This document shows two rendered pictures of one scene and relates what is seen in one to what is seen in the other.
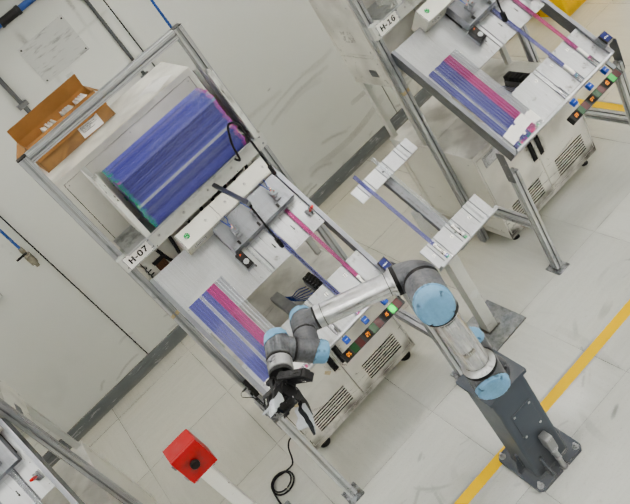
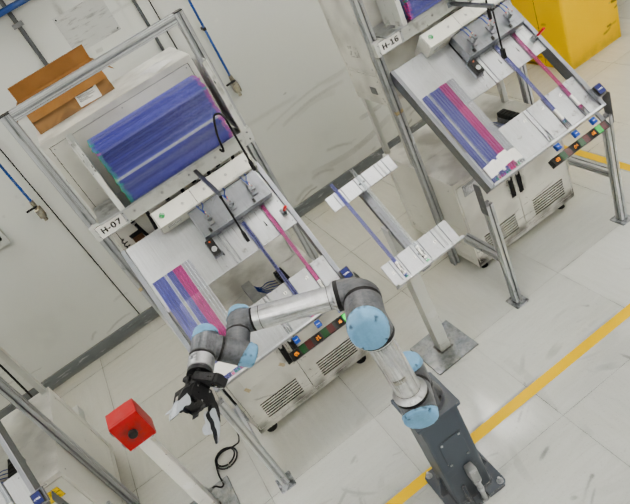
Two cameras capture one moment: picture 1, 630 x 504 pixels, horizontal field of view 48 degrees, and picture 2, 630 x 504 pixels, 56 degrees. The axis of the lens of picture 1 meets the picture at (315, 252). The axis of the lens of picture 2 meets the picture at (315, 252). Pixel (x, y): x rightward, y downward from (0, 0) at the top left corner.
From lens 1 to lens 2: 0.45 m
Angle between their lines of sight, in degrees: 2
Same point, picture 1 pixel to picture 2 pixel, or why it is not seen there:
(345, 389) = (297, 382)
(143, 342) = (136, 303)
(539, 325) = (489, 353)
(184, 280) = (153, 257)
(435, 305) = (368, 329)
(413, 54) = (411, 77)
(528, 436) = (453, 465)
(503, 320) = (456, 342)
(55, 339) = (55, 288)
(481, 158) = (461, 186)
